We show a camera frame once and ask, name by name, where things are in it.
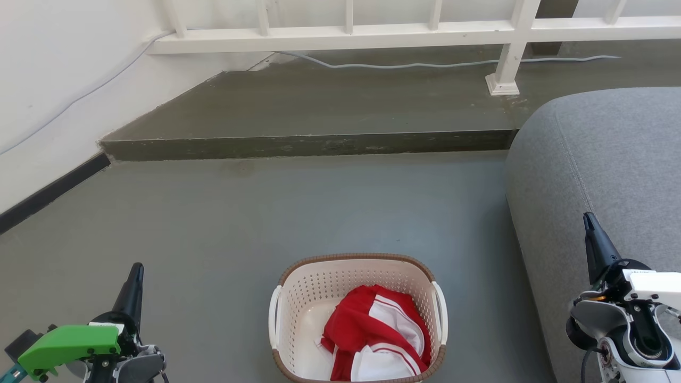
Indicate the raised concrete step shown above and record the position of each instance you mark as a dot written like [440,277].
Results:
[319,106]

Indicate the white wooden railing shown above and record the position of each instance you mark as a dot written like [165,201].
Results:
[372,36]

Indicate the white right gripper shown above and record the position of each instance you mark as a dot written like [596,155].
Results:
[646,284]

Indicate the black baseboard strip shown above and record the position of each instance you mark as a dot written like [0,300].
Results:
[48,192]

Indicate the cream perforated laundry basket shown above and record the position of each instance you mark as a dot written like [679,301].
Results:
[308,298]

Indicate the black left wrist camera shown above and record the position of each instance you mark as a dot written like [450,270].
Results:
[18,343]

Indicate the red and white garment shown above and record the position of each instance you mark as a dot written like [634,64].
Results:
[362,324]

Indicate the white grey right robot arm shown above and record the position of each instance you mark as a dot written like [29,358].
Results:
[628,335]

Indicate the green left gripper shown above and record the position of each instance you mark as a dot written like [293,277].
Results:
[69,346]

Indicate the grey fabric sofa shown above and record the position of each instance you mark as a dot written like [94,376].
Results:
[612,154]

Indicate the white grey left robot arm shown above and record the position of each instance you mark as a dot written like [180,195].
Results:
[141,367]

